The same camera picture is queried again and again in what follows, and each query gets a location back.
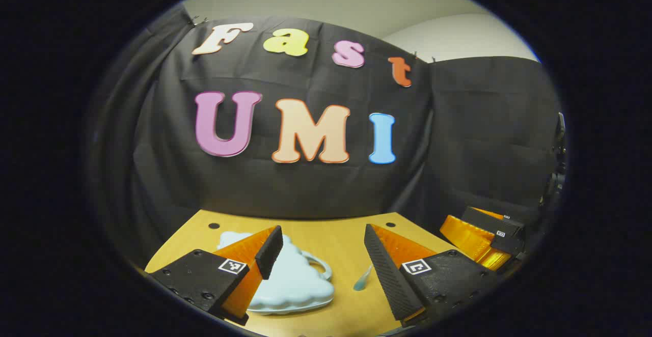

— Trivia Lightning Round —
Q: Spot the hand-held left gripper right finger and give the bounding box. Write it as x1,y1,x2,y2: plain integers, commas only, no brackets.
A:
364,223,502,327

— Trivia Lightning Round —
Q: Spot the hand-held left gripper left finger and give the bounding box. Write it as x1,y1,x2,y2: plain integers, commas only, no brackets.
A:
145,225,284,326

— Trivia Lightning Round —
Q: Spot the teal skin care tube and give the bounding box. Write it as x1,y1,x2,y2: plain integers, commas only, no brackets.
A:
354,265,373,291

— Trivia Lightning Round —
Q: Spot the black backdrop cloth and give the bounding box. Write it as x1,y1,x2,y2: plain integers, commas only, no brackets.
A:
87,4,566,271

